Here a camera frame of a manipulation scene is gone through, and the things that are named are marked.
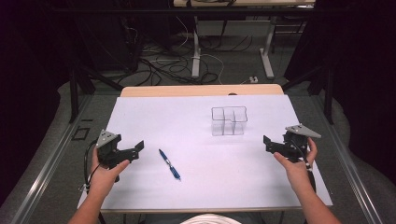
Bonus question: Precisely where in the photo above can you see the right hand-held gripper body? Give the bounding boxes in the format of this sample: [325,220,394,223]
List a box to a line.
[279,123,322,164]

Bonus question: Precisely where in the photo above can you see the person's left hand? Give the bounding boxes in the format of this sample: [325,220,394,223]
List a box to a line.
[88,148,131,200]

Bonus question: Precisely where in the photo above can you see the white table cover sheet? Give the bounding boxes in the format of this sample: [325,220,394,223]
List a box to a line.
[78,94,333,210]

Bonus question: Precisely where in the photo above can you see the wooden table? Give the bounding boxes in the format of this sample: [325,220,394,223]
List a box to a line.
[120,83,285,98]

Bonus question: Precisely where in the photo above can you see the tangle of floor cables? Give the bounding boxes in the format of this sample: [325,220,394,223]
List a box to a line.
[116,18,254,87]

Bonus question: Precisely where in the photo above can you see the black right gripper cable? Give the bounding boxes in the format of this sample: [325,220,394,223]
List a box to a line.
[290,139,318,194]

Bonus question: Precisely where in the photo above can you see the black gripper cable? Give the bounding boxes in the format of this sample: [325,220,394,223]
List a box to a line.
[82,139,101,191]
[290,139,318,194]

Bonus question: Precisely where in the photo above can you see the person's right hand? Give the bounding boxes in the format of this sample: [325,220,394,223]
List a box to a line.
[273,136,318,189]

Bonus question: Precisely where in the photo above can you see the person's white shirt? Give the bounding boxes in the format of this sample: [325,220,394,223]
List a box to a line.
[179,214,243,224]

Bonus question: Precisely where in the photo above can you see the black metal stand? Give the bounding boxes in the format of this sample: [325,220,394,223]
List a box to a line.
[281,63,335,125]
[68,59,125,124]

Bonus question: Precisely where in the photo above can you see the blue pen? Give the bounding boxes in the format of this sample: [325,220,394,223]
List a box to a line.
[158,148,182,181]

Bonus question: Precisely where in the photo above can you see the metal floor rail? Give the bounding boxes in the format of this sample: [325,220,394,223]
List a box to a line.
[8,94,94,224]
[312,96,384,224]

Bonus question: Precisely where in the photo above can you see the white desk leg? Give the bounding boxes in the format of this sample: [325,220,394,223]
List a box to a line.
[259,16,278,80]
[191,16,202,78]

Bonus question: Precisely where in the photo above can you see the clear plastic organizer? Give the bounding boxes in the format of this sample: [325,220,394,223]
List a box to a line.
[211,105,248,137]

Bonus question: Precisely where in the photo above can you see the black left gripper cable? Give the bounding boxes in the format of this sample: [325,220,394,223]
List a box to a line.
[82,139,101,191]

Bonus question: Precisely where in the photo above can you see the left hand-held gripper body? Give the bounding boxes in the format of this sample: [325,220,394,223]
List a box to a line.
[94,130,132,171]

